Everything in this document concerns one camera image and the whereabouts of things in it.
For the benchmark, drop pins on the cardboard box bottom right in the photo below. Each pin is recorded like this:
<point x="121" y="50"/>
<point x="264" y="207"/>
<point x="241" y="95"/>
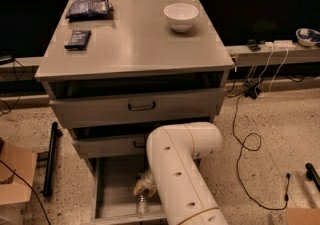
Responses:
<point x="303" y="216"/>

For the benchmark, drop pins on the grey middle drawer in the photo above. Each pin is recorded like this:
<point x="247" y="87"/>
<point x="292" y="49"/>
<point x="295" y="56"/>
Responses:
<point x="90" y="143"/>

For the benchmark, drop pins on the small dark snack packet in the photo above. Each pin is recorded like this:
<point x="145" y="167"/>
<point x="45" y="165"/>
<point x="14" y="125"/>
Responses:
<point x="79" y="40"/>

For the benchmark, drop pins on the white power strip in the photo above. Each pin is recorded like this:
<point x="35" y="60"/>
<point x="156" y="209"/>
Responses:
<point x="281" y="45"/>

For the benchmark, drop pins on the grey bottom drawer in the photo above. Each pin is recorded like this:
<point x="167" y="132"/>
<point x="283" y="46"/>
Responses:
<point x="113" y="199"/>

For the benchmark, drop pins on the blue white patterned bowl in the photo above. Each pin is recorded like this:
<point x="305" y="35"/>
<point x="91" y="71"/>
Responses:
<point x="307" y="37"/>

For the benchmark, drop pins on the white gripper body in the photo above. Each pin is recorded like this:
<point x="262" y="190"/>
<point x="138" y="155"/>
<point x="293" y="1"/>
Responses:
<point x="148" y="179"/>

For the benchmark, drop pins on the grey drawer cabinet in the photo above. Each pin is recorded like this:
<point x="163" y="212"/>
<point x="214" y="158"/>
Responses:
<point x="135" y="52"/>

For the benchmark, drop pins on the grey drawer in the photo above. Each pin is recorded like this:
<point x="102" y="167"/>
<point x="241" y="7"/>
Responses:
<point x="113" y="199"/>
<point x="137" y="108"/>
<point x="90" y="143"/>

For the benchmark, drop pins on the black bar right floor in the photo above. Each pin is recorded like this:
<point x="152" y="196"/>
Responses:
<point x="312" y="174"/>

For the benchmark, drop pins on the blue chip bag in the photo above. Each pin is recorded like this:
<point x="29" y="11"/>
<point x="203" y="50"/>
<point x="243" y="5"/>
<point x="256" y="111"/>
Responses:
<point x="86" y="9"/>

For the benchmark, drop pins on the grey top drawer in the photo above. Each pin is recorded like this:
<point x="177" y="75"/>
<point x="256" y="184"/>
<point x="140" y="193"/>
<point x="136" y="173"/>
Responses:
<point x="137" y="108"/>

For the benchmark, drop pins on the black power adapter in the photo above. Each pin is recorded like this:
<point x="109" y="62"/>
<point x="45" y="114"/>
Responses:
<point x="252" y="92"/>

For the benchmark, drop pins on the clear plastic water bottle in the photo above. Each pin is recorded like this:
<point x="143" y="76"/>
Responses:
<point x="142" y="205"/>

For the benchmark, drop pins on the cardboard box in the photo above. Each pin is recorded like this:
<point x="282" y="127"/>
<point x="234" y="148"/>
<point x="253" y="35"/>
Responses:
<point x="303" y="216"/>
<point x="17" y="171"/>

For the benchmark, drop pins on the black tube on floor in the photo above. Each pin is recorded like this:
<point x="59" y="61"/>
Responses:
<point x="54" y="136"/>

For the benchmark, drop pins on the small black device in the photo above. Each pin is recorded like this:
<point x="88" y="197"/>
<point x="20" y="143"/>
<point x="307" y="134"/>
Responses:
<point x="252" y="45"/>

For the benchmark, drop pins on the white ceramic bowl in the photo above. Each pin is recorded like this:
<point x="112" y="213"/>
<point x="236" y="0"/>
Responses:
<point x="181" y="16"/>

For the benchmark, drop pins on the cardboard box left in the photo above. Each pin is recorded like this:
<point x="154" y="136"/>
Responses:
<point x="17" y="171"/>

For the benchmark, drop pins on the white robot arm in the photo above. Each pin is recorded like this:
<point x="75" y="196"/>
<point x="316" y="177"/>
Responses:
<point x="172" y="174"/>

